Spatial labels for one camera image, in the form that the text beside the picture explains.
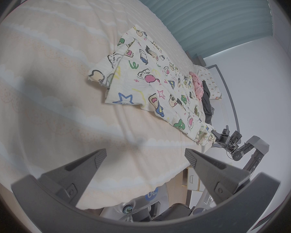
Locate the white printed pyjama top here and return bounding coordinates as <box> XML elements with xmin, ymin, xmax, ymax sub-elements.
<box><xmin>88</xmin><ymin>26</ymin><xmax>217</xmax><ymax>146</ymax></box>

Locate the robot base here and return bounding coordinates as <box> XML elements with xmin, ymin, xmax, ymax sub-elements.
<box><xmin>99</xmin><ymin>185</ymin><xmax>217</xmax><ymax>226</ymax></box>

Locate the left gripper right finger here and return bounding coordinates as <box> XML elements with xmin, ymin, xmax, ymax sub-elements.
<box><xmin>184</xmin><ymin>148</ymin><xmax>251</xmax><ymax>206</ymax></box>

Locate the bed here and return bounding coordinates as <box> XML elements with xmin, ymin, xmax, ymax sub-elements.
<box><xmin>0</xmin><ymin>0</ymin><xmax>240</xmax><ymax>211</ymax></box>

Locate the grey bedside table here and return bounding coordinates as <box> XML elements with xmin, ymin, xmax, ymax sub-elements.
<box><xmin>185</xmin><ymin>52</ymin><xmax>204</xmax><ymax>67</ymax></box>

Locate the pile of clothes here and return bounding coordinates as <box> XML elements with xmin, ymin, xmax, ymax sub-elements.
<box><xmin>202</xmin><ymin>80</ymin><xmax>215</xmax><ymax>124</ymax></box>

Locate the blue-green curtain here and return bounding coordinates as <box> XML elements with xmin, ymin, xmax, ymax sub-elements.
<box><xmin>133</xmin><ymin>0</ymin><xmax>274</xmax><ymax>58</ymax></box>

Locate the pink garment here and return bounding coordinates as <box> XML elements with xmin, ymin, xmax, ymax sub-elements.
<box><xmin>189</xmin><ymin>71</ymin><xmax>204</xmax><ymax>100</ymax></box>

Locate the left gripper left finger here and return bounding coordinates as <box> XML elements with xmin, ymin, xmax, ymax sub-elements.
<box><xmin>40</xmin><ymin>149</ymin><xmax>107</xmax><ymax>206</ymax></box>

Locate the white printed pillow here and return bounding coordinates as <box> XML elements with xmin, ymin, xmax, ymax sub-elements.
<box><xmin>199</xmin><ymin>66</ymin><xmax>222</xmax><ymax>100</ymax></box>

